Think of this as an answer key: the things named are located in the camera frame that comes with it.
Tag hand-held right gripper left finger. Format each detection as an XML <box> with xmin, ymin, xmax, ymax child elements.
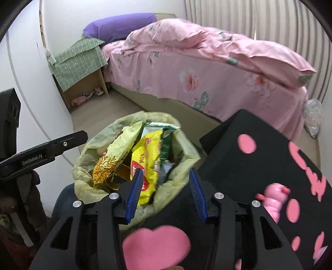
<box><xmin>28</xmin><ymin>169</ymin><xmax>144</xmax><ymax>270</ymax></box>

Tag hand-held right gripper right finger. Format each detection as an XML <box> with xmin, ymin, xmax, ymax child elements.
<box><xmin>189</xmin><ymin>169</ymin><xmax>304</xmax><ymax>270</ymax></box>

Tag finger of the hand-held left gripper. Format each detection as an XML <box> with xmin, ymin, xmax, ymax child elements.
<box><xmin>49</xmin><ymin>130</ymin><xmax>88</xmax><ymax>157</ymax></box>

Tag yellow plastic trash bag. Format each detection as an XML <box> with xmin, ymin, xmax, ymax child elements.
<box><xmin>72</xmin><ymin>111</ymin><xmax>202</xmax><ymax>229</ymax></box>

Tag yellow snack packet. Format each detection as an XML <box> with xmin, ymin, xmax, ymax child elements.
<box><xmin>130</xmin><ymin>130</ymin><xmax>164</xmax><ymax>207</ymax></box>

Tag green snack packet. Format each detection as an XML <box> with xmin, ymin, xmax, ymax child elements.
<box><xmin>141</xmin><ymin>121</ymin><xmax>182</xmax><ymax>168</ymax></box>

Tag gold snack packet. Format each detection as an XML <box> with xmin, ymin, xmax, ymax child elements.
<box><xmin>92</xmin><ymin>122</ymin><xmax>144</xmax><ymax>185</ymax></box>

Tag black cloth pink shapes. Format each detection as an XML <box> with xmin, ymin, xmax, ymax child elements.
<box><xmin>122</xmin><ymin>109</ymin><xmax>332</xmax><ymax>270</ymax></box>

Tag wooden nightstand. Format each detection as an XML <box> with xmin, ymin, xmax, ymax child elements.
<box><xmin>53</xmin><ymin>67</ymin><xmax>110</xmax><ymax>109</ymax></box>

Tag pink caterpillar toy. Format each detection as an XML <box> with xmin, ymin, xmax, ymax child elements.
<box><xmin>255</xmin><ymin>183</ymin><xmax>291</xmax><ymax>224</ymax></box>

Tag green checked cloth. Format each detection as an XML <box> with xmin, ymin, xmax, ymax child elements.
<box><xmin>48</xmin><ymin>38</ymin><xmax>109</xmax><ymax>92</ymax></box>

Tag white wardrobe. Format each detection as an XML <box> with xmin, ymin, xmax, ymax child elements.
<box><xmin>0</xmin><ymin>0</ymin><xmax>76</xmax><ymax>216</ymax></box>

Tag beige bed base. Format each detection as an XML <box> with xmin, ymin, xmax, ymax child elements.
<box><xmin>107</xmin><ymin>82</ymin><xmax>320</xmax><ymax>154</ymax></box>

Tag pink floral bedsheet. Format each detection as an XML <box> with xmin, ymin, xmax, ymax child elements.
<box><xmin>101</xmin><ymin>39</ymin><xmax>310</xmax><ymax>142</ymax></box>

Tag purple pillow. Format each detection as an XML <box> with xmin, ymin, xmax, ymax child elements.
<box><xmin>83</xmin><ymin>13</ymin><xmax>158</xmax><ymax>44</ymax></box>

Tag white plastic bag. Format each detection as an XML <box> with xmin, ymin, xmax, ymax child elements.
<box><xmin>303</xmin><ymin>99</ymin><xmax>325</xmax><ymax>139</ymax></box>

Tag pink floral duvet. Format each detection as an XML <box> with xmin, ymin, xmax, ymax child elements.
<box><xmin>122</xmin><ymin>18</ymin><xmax>318</xmax><ymax>89</ymax></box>

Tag striped beige curtain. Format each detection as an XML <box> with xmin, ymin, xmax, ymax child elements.
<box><xmin>184</xmin><ymin>0</ymin><xmax>332</xmax><ymax>104</ymax></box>

